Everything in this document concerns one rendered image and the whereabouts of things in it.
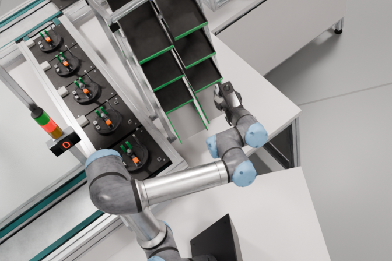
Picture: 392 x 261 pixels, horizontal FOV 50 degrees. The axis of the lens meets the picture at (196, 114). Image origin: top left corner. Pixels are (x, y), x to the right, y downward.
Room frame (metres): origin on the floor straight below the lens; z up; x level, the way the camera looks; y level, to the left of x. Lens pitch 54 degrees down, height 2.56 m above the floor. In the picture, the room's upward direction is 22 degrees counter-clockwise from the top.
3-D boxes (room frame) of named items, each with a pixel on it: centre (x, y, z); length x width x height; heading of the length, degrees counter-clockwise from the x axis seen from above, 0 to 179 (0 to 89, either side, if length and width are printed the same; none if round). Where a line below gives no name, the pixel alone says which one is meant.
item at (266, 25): (2.20, -0.67, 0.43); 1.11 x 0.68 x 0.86; 108
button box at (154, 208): (0.81, 0.34, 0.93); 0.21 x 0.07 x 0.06; 108
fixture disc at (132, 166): (1.04, 0.33, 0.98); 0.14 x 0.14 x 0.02
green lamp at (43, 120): (1.09, 0.54, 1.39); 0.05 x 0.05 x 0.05
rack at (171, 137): (1.26, 0.02, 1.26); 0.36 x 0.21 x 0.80; 108
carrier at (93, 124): (1.28, 0.41, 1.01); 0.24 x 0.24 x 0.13; 18
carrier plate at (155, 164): (1.04, 0.33, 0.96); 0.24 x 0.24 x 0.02; 18
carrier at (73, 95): (1.51, 0.48, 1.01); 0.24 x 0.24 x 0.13; 18
